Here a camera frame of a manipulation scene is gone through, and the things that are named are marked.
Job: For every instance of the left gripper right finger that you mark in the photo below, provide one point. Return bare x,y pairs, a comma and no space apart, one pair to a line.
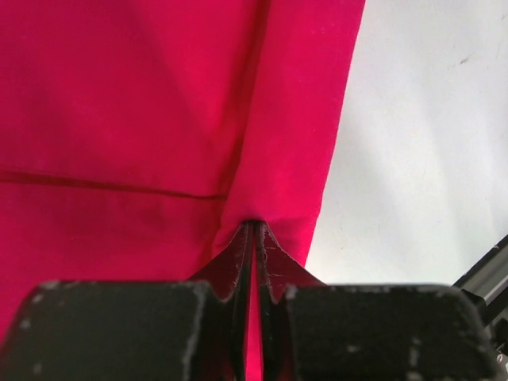
314,331

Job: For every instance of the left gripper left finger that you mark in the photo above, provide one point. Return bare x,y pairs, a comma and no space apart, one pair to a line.
193,329

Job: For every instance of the red t-shirt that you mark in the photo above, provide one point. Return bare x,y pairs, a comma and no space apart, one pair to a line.
138,136

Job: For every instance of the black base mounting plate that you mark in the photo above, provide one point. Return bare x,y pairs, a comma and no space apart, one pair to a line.
485,284

